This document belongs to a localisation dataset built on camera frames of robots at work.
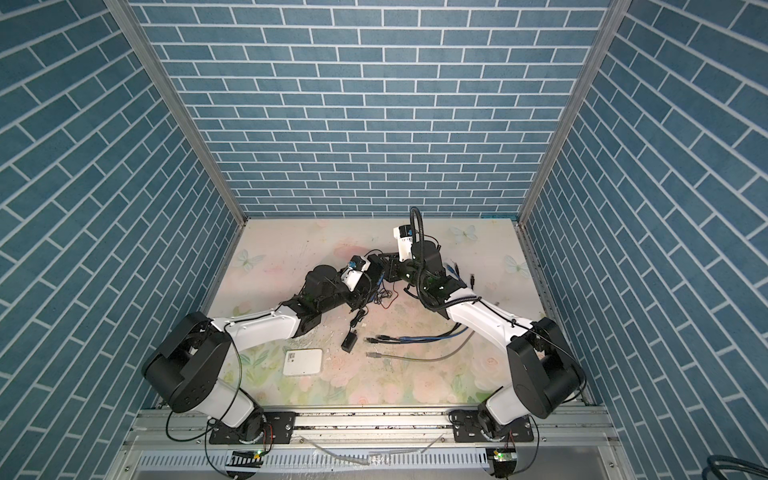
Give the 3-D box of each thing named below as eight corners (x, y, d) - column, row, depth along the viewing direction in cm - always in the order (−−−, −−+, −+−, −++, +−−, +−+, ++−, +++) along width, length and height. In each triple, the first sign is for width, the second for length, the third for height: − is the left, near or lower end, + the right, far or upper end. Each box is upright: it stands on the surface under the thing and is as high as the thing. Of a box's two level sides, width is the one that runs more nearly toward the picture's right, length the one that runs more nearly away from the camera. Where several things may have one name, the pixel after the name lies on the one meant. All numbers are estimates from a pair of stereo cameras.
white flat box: (284, 374, 84) (281, 371, 82) (289, 352, 88) (287, 349, 86) (320, 374, 84) (318, 371, 82) (324, 352, 88) (322, 349, 86)
